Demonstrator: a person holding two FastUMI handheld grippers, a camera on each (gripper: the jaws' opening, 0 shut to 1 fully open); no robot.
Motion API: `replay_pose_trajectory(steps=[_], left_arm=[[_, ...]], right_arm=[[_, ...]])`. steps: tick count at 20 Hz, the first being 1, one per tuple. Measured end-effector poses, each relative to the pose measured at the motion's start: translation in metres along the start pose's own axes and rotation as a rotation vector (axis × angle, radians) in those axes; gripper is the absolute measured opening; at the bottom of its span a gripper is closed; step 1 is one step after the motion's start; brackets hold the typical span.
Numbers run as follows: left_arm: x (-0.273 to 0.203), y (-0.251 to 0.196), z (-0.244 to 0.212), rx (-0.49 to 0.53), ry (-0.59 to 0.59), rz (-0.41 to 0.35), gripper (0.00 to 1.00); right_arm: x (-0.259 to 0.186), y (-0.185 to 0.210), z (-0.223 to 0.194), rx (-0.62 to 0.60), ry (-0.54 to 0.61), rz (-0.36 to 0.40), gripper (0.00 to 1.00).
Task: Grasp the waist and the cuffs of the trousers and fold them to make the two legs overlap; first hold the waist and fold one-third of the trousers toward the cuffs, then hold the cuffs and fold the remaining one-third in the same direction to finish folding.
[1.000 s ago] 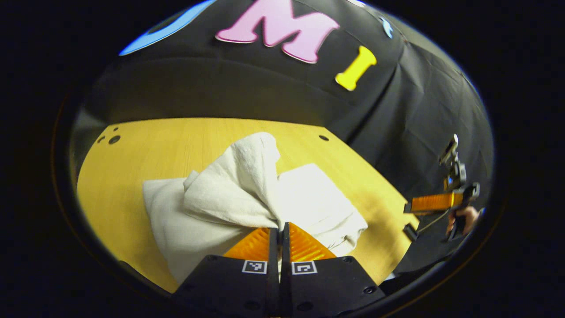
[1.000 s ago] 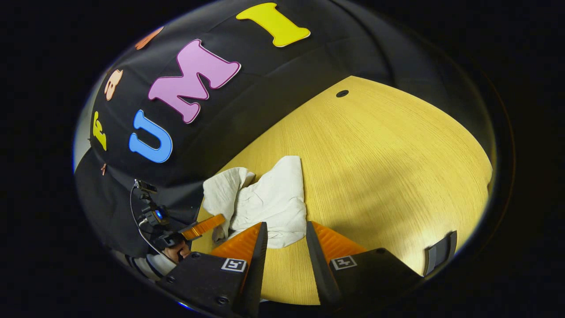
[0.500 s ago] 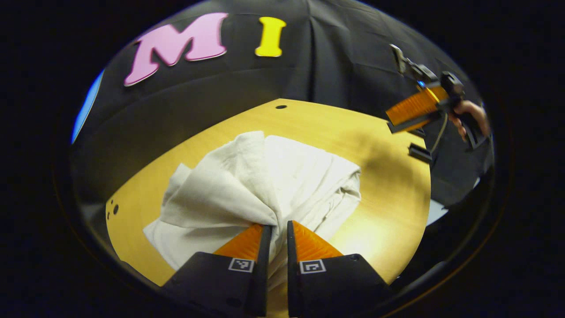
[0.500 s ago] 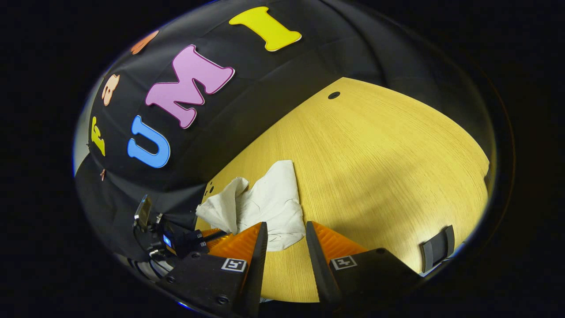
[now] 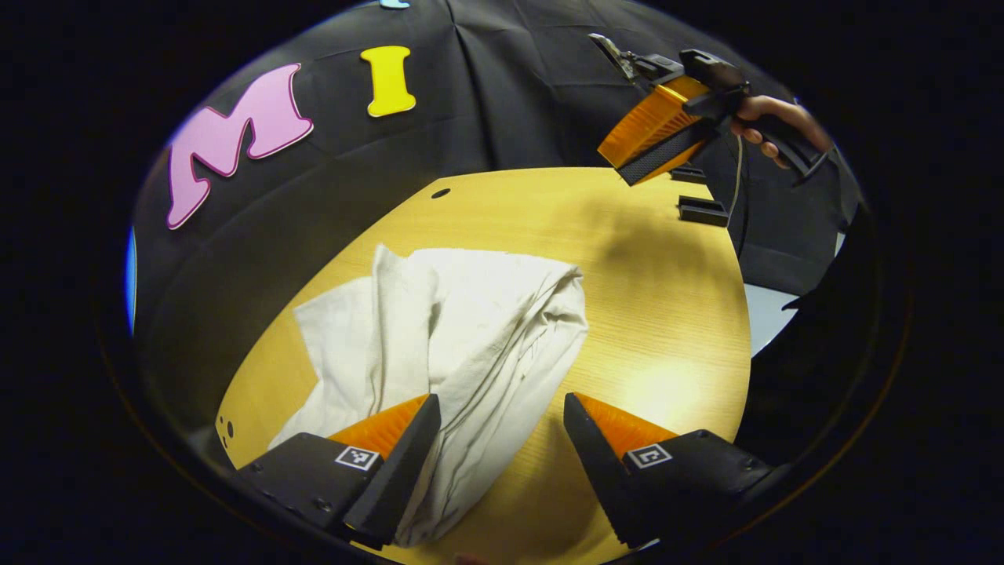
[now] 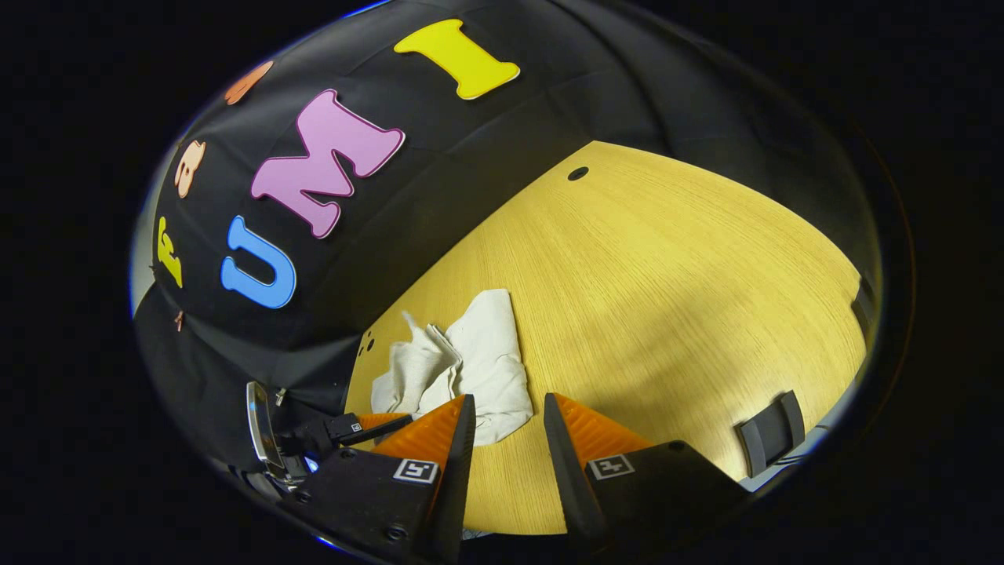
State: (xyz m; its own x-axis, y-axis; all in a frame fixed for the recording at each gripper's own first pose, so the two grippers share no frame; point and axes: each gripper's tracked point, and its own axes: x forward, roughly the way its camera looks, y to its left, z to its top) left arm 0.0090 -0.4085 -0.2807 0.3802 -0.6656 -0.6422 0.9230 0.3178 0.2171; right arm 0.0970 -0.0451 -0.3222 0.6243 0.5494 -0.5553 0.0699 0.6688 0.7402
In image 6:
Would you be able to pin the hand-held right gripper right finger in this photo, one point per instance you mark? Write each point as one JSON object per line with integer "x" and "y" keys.
{"x": 561, "y": 471}

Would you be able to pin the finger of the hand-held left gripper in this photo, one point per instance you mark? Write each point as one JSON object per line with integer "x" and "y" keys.
{"x": 376, "y": 430}

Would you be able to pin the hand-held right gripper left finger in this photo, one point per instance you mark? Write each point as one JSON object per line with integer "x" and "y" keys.
{"x": 463, "y": 471}

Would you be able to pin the white jeans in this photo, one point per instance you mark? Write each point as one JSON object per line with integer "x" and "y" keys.
{"x": 486, "y": 369}

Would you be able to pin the black table clamp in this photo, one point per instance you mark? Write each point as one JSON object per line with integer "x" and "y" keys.
{"x": 773, "y": 431}
{"x": 863, "y": 310}

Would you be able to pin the black backdrop cloth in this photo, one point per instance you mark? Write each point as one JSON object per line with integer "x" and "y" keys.
{"x": 471, "y": 173}

